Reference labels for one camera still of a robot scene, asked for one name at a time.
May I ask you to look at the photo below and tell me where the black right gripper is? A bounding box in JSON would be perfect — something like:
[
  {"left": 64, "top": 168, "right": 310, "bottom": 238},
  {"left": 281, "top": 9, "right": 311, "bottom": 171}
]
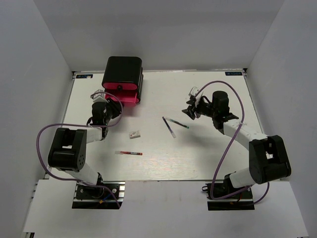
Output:
[{"left": 182, "top": 98, "right": 218, "bottom": 120}]

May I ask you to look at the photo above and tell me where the pink drawer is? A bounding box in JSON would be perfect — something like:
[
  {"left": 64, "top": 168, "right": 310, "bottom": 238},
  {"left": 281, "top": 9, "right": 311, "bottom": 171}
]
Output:
[
  {"left": 105, "top": 90, "right": 139, "bottom": 107},
  {"left": 102, "top": 82, "right": 138, "bottom": 91}
]

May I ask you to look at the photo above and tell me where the green ink pen refill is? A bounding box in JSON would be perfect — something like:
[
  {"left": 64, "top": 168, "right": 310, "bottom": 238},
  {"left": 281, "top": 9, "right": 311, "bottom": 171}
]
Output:
[{"left": 165, "top": 117, "right": 189, "bottom": 129}]

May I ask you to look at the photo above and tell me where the purple ink pen refill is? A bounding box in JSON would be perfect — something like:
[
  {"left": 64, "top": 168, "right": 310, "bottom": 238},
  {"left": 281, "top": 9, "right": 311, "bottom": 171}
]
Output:
[{"left": 162, "top": 117, "right": 176, "bottom": 138}]

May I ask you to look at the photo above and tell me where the red ink pen refill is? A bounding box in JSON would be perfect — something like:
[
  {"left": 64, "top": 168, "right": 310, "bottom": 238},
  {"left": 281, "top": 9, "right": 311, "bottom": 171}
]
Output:
[{"left": 114, "top": 151, "right": 143, "bottom": 156}]

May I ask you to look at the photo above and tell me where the pink top drawer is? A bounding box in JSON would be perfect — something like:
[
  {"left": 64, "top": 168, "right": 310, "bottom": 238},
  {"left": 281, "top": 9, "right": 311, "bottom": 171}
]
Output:
[{"left": 102, "top": 82, "right": 138, "bottom": 91}]

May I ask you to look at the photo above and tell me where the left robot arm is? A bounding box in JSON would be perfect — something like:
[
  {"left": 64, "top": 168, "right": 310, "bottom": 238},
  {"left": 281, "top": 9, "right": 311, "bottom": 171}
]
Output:
[{"left": 48, "top": 98, "right": 122, "bottom": 198}]

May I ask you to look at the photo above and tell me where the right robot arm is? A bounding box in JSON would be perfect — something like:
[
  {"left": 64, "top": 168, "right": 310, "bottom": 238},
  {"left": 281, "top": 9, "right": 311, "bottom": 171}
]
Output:
[{"left": 183, "top": 87, "right": 291, "bottom": 200}]

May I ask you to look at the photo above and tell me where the black drawer cabinet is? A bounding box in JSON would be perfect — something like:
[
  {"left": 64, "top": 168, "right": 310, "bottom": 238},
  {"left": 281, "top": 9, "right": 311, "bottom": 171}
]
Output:
[{"left": 102, "top": 56, "right": 144, "bottom": 102}]

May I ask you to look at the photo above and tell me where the white staples box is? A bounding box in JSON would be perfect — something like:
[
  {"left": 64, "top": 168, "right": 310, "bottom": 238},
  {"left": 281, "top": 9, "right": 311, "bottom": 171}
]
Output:
[{"left": 129, "top": 130, "right": 141, "bottom": 139}]

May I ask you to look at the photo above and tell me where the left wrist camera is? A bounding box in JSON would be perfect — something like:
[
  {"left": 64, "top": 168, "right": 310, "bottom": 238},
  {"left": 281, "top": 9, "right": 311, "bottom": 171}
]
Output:
[{"left": 91, "top": 89, "right": 108, "bottom": 103}]

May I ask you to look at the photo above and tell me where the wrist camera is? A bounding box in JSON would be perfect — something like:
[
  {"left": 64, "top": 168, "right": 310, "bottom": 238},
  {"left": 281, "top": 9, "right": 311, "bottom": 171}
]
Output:
[
  {"left": 91, "top": 89, "right": 108, "bottom": 103},
  {"left": 186, "top": 86, "right": 203, "bottom": 107}
]

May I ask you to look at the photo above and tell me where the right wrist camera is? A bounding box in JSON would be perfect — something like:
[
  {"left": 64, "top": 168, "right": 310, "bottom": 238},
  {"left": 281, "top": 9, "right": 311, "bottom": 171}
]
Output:
[{"left": 186, "top": 86, "right": 203, "bottom": 107}]

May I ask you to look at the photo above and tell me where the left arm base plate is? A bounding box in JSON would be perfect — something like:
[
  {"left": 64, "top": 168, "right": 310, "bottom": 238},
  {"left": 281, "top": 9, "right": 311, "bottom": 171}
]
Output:
[{"left": 72, "top": 181, "right": 125, "bottom": 210}]

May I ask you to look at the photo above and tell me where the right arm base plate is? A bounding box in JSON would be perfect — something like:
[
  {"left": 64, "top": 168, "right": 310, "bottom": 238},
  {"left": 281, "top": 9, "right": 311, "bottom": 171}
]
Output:
[{"left": 202, "top": 183, "right": 255, "bottom": 211}]

